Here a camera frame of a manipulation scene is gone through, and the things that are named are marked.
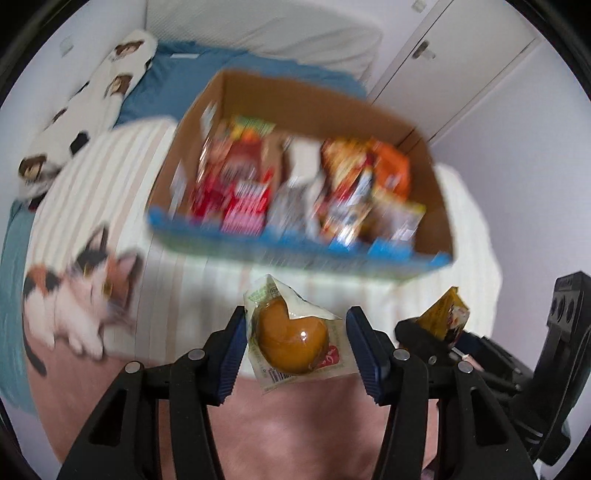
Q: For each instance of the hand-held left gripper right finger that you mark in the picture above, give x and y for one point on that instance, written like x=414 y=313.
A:
x=364 y=355

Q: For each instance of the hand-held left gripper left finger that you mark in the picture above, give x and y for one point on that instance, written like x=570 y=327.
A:
x=231 y=360

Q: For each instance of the white duvet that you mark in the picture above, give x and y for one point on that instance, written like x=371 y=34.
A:
x=277 y=32

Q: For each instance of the packaged brown braised egg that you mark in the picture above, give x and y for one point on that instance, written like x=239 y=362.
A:
x=291 y=341

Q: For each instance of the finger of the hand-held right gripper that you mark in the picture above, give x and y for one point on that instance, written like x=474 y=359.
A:
x=415 y=339
x=485 y=357

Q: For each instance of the yellow snack packet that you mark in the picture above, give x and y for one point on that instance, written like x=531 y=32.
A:
x=443 y=314

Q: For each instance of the pile of assorted snack packets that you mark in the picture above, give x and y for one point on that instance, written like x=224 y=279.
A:
x=300 y=189

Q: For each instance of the cat print striped blanket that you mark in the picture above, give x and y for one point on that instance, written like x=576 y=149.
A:
x=115 y=184

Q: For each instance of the long white cat print pillow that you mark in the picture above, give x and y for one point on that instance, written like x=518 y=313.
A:
x=97 y=97

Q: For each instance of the cardboard box with blue print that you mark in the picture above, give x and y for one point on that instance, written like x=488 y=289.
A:
x=323 y=110

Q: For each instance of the white wardrobe door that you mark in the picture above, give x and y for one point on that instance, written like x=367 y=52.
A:
x=443 y=78

